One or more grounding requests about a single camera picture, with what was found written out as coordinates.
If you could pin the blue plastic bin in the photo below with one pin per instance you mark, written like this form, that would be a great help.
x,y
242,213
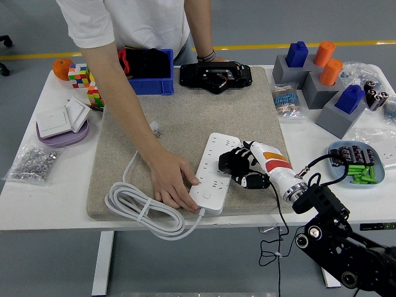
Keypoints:
x,y
154,86

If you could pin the clear plastic bag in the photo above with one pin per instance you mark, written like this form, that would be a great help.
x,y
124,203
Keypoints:
x,y
386,139

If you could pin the yellow lemon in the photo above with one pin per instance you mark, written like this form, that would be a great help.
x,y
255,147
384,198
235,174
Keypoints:
x,y
92,76

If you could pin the row of dark capacitors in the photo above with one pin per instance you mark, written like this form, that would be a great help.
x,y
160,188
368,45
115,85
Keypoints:
x,y
355,153

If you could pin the person's left forearm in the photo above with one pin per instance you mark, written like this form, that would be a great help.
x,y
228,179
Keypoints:
x,y
201,31

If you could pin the grey-brown mat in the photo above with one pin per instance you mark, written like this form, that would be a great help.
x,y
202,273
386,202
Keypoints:
x,y
201,108

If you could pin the colourful puzzle cube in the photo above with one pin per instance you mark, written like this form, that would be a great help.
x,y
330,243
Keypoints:
x,y
79,75
94,96

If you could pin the clear bag of blue parts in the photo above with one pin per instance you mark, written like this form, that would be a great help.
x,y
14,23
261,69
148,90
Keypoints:
x,y
355,72

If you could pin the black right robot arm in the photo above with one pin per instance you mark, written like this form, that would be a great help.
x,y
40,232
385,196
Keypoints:
x,y
321,198

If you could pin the table control panel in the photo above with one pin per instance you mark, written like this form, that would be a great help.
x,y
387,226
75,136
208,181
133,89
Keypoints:
x,y
380,226

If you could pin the black electronic device housing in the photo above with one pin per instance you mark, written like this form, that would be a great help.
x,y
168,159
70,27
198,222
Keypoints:
x,y
191,74

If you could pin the purple tray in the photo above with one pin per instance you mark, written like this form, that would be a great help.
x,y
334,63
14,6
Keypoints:
x,y
62,140

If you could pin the small white wall switch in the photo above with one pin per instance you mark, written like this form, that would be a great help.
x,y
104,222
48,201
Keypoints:
x,y
77,111

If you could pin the grey holder block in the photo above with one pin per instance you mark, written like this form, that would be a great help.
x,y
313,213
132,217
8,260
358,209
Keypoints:
x,y
281,74
314,92
337,123

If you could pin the black plug adapter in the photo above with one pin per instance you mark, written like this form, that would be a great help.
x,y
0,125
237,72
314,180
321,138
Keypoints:
x,y
226,161

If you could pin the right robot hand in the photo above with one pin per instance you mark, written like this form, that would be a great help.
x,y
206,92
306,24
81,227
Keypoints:
x,y
278,167

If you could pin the orange fruit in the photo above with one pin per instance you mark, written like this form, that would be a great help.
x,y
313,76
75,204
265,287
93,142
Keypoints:
x,y
60,69

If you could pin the black chair caster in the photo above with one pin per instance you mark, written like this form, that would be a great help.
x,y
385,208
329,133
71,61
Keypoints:
x,y
6,41
3,70

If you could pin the light blue plate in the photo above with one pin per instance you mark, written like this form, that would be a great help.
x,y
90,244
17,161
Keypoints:
x,y
380,173

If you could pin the orange cylinder peg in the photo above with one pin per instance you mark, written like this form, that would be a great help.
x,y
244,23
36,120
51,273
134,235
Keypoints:
x,y
330,72
323,54

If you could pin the bag of resistors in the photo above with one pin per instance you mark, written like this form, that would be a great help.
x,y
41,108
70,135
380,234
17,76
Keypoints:
x,y
284,100

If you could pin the person's right forearm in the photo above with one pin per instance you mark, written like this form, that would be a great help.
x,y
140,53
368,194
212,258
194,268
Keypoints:
x,y
127,102

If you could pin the black and red cloth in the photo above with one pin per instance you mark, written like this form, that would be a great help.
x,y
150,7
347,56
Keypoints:
x,y
151,63

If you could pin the metal bracket under table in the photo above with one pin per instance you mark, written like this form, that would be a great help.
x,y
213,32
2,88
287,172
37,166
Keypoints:
x,y
266,229

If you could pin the person's right hand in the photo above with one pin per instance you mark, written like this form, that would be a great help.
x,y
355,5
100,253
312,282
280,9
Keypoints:
x,y
171,182

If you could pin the person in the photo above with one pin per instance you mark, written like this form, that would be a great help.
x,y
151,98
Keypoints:
x,y
139,18

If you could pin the person's left hand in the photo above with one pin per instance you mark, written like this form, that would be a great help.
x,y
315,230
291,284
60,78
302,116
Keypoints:
x,y
218,59

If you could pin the person's wristband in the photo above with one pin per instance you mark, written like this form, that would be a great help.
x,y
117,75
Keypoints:
x,y
207,57

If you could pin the bundle of black capacitors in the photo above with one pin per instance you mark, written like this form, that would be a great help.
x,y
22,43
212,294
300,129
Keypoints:
x,y
376,96

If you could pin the blue square peg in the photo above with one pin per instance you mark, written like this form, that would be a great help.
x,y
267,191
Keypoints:
x,y
297,55
349,99

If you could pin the white power strip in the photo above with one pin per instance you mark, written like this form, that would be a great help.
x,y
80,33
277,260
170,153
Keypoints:
x,y
213,145

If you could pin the large white wall switch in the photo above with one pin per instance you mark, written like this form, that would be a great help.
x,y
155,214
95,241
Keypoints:
x,y
52,122

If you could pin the bag of metal nuts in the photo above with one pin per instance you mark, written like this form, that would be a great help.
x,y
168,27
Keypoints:
x,y
34,162

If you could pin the pile of green batteries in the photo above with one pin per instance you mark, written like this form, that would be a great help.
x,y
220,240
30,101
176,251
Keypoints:
x,y
365,176

